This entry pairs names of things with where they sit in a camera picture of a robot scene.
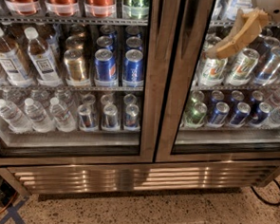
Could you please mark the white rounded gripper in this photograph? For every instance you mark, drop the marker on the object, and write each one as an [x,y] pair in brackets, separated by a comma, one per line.
[244,27]

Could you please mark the steel fridge door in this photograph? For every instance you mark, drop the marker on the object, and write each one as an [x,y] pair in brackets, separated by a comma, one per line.
[204,23]
[118,34]

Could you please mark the steel fridge base grille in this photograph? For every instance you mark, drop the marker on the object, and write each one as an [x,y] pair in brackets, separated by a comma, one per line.
[73,179]

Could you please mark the silver blue can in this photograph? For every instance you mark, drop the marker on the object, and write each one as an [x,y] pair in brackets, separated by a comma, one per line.
[268,67]

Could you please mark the white 7Up can right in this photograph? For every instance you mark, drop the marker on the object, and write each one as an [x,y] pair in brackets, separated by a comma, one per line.
[245,61]

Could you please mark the white 7up can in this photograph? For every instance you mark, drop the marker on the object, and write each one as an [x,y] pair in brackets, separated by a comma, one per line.
[210,71]
[245,61]

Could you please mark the white 7Up can left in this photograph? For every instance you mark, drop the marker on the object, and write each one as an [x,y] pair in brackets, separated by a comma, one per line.
[210,71]

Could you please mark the blue can bottom right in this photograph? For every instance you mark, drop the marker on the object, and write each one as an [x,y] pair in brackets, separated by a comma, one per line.
[240,112]

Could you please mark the blue can bottom left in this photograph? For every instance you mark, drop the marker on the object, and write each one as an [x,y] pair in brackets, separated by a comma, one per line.
[218,115]

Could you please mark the green can bottom shelf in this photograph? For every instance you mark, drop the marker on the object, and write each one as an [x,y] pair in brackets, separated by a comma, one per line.
[194,114]

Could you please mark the green soda bottle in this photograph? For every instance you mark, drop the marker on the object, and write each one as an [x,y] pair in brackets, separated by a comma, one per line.
[136,2]

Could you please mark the front blue Pepsi can right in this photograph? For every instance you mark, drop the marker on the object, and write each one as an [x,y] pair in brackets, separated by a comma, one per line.
[133,68]

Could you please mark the blue pepsi can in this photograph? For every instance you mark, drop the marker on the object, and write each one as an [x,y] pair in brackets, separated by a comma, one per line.
[133,68]
[106,72]

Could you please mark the small silver can right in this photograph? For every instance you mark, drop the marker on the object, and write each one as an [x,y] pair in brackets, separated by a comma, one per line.
[131,117]

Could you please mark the small silver can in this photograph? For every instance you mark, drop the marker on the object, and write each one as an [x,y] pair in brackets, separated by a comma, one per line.
[131,117]
[110,117]
[87,118]

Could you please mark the front blue Pepsi can left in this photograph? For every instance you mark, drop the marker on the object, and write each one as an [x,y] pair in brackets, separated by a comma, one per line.
[106,72]

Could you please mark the red Coke bottle right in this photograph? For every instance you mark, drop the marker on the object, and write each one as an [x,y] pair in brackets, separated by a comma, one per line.
[100,1]

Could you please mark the small silver can middle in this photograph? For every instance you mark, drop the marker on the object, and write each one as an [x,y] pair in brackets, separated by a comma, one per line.
[110,117]

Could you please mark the front gold can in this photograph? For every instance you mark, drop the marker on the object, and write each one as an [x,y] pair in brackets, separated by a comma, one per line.
[77,71]

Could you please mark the red Coke bottle middle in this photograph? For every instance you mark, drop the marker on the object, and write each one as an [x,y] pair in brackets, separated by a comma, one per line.
[63,7]

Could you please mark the small silver can left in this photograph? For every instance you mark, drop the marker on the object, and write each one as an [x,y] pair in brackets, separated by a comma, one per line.
[87,118]

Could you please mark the tea bottle white cap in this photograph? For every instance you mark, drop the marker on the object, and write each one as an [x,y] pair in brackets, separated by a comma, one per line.
[42,57]

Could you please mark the water bottle right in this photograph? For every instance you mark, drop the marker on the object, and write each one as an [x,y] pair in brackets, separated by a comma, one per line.
[61,114]

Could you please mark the water bottle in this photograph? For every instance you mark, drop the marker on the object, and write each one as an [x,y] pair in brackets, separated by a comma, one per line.
[14,117]
[61,114]
[40,119]

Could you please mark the water bottle middle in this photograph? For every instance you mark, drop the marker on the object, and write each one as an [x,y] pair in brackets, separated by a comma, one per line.
[40,119]

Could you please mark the tea bottle far left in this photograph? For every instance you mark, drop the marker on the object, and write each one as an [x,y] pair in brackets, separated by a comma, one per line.
[15,62]

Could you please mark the water bottle left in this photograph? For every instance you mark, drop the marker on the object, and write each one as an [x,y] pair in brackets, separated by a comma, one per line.
[14,117]

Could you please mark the blue tape cross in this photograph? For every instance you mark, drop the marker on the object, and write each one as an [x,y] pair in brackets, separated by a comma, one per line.
[13,212]

